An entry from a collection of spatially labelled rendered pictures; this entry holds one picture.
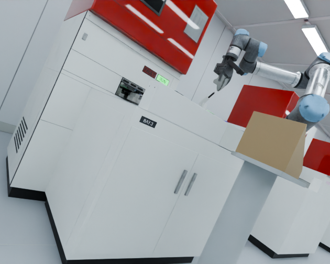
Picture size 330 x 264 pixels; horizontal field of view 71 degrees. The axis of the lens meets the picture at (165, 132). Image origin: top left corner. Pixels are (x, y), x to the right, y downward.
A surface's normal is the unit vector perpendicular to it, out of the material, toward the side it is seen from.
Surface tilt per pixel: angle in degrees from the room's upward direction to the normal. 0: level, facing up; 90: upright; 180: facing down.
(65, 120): 90
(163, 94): 90
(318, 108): 62
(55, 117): 90
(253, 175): 90
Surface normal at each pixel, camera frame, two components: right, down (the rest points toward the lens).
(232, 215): -0.56, -0.24
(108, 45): 0.55, 0.27
